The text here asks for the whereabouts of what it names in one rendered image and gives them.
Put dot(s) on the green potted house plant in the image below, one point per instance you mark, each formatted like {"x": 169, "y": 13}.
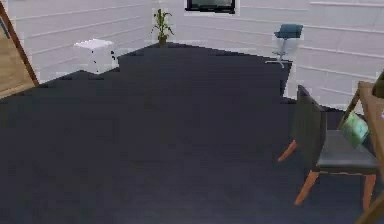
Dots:
{"x": 162, "y": 28}

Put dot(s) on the white cube cabinet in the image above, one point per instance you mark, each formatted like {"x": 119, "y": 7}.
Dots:
{"x": 95, "y": 53}

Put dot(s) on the blue swivel chair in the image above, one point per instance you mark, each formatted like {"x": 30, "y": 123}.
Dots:
{"x": 287, "y": 32}

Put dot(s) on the dark grey wooden-legged chair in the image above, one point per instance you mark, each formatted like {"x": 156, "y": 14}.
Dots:
{"x": 330, "y": 150}

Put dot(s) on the green cushion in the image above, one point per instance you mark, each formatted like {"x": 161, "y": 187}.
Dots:
{"x": 355, "y": 130}

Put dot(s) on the brown wooden table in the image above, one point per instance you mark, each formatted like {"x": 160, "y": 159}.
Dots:
{"x": 373, "y": 110}

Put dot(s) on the brown wooden door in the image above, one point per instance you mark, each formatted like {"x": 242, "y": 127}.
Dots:
{"x": 11, "y": 66}

